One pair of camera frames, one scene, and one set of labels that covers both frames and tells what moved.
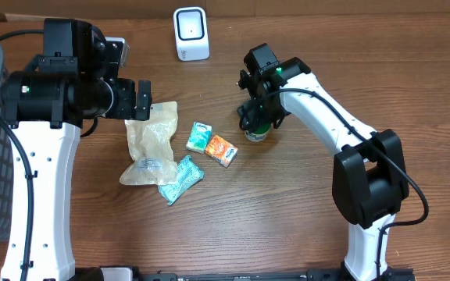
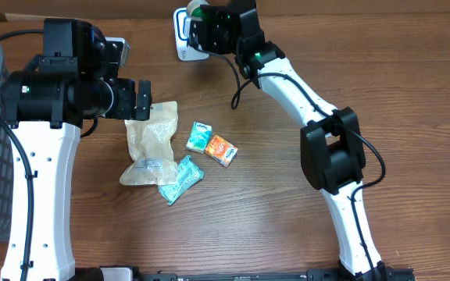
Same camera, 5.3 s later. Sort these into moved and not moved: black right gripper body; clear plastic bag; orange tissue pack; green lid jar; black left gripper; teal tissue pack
Moved: black right gripper body; green lid jar
Not moved: orange tissue pack; black left gripper; teal tissue pack; clear plastic bag
